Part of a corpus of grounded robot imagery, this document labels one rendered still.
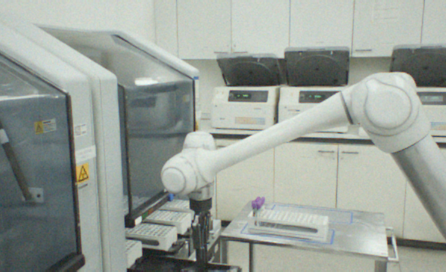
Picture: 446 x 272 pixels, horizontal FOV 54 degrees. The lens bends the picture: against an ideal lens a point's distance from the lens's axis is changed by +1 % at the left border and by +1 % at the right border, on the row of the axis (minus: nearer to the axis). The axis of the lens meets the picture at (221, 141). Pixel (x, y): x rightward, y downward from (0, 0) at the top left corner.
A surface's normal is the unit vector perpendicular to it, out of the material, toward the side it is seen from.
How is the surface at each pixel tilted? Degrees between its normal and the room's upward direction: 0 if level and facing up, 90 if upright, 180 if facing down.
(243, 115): 90
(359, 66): 90
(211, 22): 90
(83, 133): 90
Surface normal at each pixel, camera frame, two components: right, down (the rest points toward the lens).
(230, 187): -0.28, 0.18
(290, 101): -0.24, -0.36
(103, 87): 0.96, 0.04
